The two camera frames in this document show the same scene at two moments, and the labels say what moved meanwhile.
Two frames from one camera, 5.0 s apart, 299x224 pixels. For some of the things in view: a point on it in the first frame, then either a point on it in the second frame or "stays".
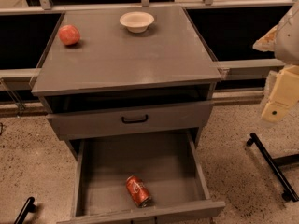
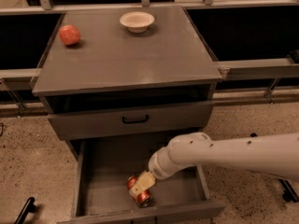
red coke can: x=138 y=191 stays
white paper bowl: x=136 y=21 stays
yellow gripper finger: x=284 y=95 -> x=146 y=180
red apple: x=68 y=35 stays
